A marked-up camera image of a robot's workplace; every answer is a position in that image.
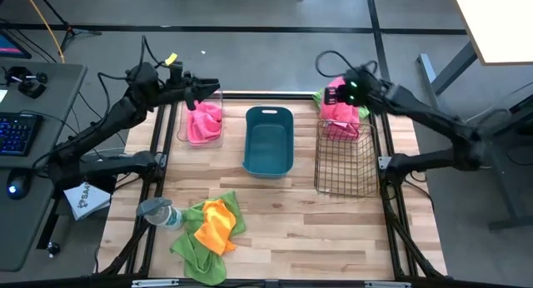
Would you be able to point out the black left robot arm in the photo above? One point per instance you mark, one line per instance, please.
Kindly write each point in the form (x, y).
(125, 109)

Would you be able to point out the black backlit keyboard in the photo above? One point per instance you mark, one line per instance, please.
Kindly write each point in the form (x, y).
(16, 134)

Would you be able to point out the black tripod stand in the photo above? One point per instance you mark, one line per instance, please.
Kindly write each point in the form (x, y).
(68, 32)

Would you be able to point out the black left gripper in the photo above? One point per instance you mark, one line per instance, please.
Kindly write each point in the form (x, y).
(181, 88)

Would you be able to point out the orange microfiber towel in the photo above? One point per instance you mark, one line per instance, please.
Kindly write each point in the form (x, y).
(214, 227)

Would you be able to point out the black desk device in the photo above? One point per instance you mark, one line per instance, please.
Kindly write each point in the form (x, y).
(29, 86)

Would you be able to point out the black computer mouse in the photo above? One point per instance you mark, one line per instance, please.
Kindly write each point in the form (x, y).
(17, 186)

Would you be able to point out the computer monitor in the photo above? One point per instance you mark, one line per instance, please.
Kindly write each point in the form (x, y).
(10, 46)

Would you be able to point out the grey metal table leg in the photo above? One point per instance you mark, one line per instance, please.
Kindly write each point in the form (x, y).
(451, 69)

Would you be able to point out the pink microfiber towel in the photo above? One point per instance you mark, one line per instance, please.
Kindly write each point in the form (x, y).
(339, 115)
(204, 121)

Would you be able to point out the black aluminium table frame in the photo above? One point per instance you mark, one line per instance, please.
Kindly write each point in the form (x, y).
(168, 134)

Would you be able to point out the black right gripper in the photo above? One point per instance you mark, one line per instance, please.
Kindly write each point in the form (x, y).
(358, 92)

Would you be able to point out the white table top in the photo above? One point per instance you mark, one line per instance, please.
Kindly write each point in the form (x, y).
(495, 21)

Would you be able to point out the black desk knob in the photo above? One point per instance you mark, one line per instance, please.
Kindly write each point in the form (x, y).
(53, 248)

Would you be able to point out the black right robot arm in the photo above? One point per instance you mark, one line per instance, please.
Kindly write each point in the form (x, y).
(416, 105)

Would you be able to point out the teal plastic basket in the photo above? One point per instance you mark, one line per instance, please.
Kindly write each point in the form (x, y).
(268, 142)

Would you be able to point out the grey desk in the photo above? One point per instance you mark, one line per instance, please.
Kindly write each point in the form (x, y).
(25, 225)

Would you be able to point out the clear plastic bin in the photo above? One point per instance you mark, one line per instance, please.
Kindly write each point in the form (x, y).
(183, 134)

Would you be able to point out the white printed booklet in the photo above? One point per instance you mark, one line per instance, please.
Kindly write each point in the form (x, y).
(87, 200)

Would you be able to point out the clear spray bottle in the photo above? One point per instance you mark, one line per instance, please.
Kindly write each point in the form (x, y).
(162, 215)

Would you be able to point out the yellow tape tag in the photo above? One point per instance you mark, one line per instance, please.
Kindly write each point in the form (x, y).
(171, 59)

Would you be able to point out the silver metal bracket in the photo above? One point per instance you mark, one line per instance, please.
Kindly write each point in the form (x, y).
(387, 284)
(154, 283)

